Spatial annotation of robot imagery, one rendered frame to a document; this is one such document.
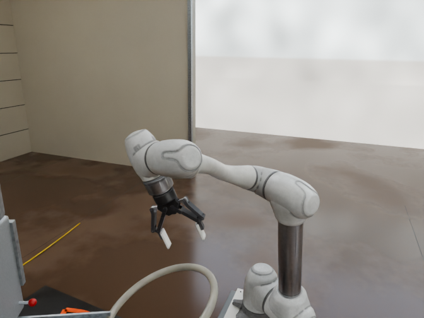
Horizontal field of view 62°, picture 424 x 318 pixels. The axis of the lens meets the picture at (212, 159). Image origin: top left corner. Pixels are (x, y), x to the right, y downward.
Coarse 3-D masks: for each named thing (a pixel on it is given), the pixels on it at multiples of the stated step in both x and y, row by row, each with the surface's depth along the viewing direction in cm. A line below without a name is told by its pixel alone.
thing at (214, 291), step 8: (176, 264) 159; (184, 264) 156; (192, 264) 153; (160, 272) 159; (168, 272) 158; (200, 272) 149; (208, 272) 144; (144, 280) 158; (152, 280) 159; (208, 280) 141; (136, 288) 156; (216, 288) 134; (128, 296) 153; (216, 296) 131; (120, 304) 149; (208, 304) 127; (112, 312) 145; (208, 312) 124
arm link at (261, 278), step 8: (256, 264) 176; (264, 264) 176; (248, 272) 175; (256, 272) 170; (264, 272) 170; (272, 272) 171; (248, 280) 172; (256, 280) 169; (264, 280) 168; (272, 280) 168; (248, 288) 172; (256, 288) 168; (264, 288) 167; (272, 288) 166; (248, 296) 173; (256, 296) 168; (264, 296) 165; (248, 304) 174; (256, 304) 169; (256, 312) 173
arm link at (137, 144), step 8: (128, 136) 110; (136, 136) 108; (144, 136) 108; (152, 136) 111; (128, 144) 109; (136, 144) 108; (144, 144) 108; (128, 152) 110; (136, 152) 108; (144, 152) 106; (136, 160) 108; (144, 160) 105; (136, 168) 111; (144, 168) 107; (144, 176) 111; (152, 176) 110
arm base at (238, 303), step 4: (236, 300) 185; (240, 300) 185; (232, 304) 185; (236, 304) 184; (240, 304) 182; (240, 308) 182; (244, 308) 178; (240, 312) 179; (244, 312) 178; (248, 312) 176; (252, 312) 174; (236, 316) 177; (240, 316) 177; (244, 316) 176; (248, 316) 176; (252, 316) 174; (256, 316) 174; (260, 316) 174; (264, 316) 174
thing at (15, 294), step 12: (0, 228) 127; (0, 240) 127; (12, 240) 136; (0, 252) 127; (12, 252) 135; (0, 264) 127; (12, 264) 135; (0, 276) 127; (12, 276) 135; (0, 288) 126; (12, 288) 135; (0, 300) 126; (12, 300) 135; (0, 312) 126; (12, 312) 135
